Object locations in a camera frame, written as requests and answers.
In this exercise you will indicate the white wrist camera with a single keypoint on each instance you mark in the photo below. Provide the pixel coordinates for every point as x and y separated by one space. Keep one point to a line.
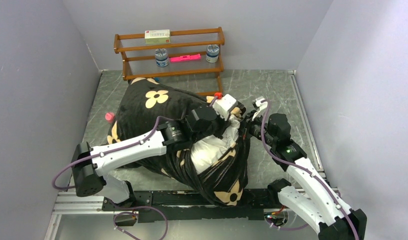
260 105
223 105

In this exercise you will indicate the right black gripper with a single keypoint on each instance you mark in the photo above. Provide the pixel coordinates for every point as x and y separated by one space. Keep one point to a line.
248 122

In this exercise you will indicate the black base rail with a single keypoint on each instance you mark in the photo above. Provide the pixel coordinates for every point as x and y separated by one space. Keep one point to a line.
190 205

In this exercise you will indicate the wooden two-tier shelf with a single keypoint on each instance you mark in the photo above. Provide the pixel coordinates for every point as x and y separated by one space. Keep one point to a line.
138 58

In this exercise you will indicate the pink small cup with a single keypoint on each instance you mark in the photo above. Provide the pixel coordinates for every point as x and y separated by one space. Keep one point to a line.
110 117

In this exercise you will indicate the white green box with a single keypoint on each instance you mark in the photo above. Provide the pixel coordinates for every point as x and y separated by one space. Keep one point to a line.
157 37

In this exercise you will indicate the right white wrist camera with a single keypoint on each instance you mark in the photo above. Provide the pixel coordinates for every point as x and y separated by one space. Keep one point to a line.
260 105

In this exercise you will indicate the white pillow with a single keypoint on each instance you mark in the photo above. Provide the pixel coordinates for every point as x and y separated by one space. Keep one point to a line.
209 150

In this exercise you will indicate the right blue white jar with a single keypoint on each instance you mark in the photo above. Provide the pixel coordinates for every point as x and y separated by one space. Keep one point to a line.
212 53

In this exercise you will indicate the pink flat tool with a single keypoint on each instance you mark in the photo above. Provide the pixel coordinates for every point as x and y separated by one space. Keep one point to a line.
185 58

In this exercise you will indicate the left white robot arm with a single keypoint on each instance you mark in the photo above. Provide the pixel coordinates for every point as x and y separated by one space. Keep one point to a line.
91 165

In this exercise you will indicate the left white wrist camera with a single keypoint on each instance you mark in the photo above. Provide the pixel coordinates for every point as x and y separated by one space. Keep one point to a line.
223 105

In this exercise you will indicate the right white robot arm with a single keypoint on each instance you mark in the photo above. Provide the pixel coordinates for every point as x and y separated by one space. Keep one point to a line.
321 208

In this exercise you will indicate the left blue white jar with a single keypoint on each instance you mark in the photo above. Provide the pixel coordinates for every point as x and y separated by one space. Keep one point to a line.
161 57

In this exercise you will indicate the blue white jar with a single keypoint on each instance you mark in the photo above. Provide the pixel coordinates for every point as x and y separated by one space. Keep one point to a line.
212 53
161 57

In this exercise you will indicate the aluminium frame rail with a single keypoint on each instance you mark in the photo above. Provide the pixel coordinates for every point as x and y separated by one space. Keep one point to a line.
68 203

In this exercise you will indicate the black floral pillowcase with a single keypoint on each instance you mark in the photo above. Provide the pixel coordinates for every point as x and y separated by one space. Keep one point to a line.
146 102

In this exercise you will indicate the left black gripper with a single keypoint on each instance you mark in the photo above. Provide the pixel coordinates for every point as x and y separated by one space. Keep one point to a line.
223 125

